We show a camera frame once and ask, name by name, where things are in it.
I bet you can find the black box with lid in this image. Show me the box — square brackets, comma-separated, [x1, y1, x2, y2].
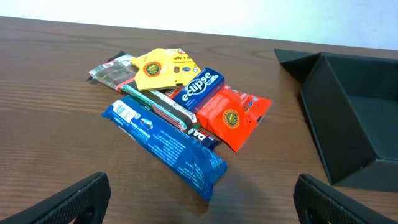
[275, 49, 397, 192]

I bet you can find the blue cookie pack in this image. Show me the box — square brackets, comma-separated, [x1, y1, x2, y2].
[102, 96, 228, 201]

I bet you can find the green black candy bar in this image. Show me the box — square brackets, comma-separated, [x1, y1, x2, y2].
[119, 81, 200, 134]

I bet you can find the dark blue chocolate bar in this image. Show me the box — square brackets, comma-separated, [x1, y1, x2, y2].
[189, 129, 221, 151]

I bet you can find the blue eclipse gum box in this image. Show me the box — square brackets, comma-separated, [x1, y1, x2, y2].
[172, 67, 224, 113]

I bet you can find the dark snack packet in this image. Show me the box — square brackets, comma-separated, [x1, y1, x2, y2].
[87, 51, 138, 92]

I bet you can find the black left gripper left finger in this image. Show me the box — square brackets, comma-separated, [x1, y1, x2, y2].
[1, 172, 111, 224]

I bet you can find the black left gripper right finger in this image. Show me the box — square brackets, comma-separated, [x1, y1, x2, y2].
[293, 173, 397, 224]

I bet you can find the yellow snack packet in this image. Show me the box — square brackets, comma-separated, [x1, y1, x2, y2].
[131, 48, 201, 90]

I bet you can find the red snack packet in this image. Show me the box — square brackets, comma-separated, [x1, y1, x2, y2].
[195, 85, 272, 152]

